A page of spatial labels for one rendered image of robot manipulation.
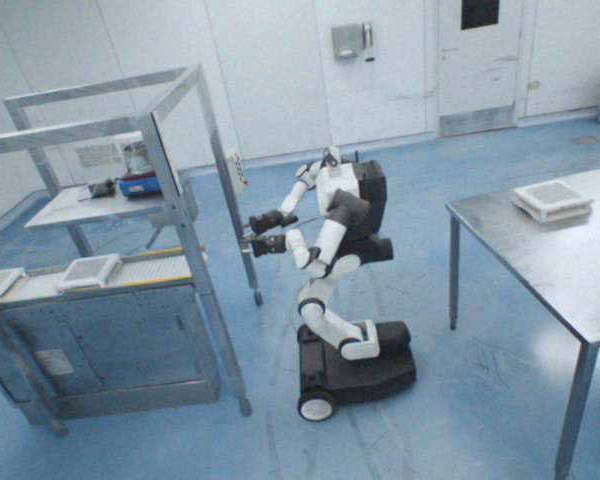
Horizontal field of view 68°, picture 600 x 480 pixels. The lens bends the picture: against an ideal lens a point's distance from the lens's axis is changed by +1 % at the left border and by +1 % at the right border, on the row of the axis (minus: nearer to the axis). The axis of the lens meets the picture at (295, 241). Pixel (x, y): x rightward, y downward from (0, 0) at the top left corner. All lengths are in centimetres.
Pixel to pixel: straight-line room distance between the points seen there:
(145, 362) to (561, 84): 545
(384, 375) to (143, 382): 134
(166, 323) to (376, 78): 413
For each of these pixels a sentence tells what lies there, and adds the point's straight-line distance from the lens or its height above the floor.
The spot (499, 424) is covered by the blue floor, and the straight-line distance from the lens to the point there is 260.
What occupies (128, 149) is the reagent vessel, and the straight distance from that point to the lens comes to 203.
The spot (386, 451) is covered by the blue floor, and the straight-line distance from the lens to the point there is 246.
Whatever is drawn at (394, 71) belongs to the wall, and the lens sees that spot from 572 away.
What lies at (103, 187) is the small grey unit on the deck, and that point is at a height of 139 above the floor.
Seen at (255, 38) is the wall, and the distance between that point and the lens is 561.
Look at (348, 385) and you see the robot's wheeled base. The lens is 250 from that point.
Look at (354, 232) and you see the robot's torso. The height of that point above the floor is 103.
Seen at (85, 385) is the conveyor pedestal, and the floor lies 28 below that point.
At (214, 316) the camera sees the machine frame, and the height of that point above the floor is 74.
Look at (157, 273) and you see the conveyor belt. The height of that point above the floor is 91.
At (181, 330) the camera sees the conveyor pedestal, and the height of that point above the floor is 59.
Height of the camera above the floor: 206
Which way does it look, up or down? 31 degrees down
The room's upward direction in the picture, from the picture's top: 11 degrees counter-clockwise
